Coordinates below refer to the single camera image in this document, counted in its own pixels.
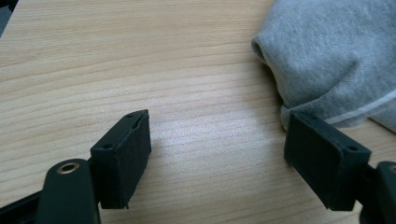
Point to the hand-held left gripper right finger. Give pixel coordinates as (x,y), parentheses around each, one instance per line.
(323,161)

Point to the grey garment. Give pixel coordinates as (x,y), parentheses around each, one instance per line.
(323,53)

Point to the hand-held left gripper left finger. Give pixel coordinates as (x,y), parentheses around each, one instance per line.
(120,168)

